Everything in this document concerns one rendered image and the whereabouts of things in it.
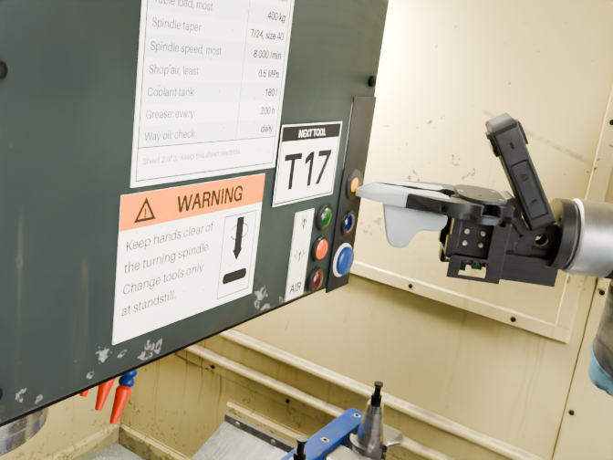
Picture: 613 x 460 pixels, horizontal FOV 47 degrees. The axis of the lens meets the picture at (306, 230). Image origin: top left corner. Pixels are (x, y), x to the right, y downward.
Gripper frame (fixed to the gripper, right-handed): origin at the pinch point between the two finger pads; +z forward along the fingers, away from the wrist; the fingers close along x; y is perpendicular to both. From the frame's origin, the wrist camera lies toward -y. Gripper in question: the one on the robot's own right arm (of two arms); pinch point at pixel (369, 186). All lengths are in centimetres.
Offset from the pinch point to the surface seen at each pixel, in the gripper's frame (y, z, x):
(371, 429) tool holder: 45, -8, 31
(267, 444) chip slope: 86, 10, 86
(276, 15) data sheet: -14.9, 9.8, -13.7
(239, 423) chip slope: 84, 18, 91
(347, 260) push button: 7.9, 1.1, -0.5
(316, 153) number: -3.6, 5.6, -6.6
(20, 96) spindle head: -8.8, 20.9, -32.8
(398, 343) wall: 48, -15, 72
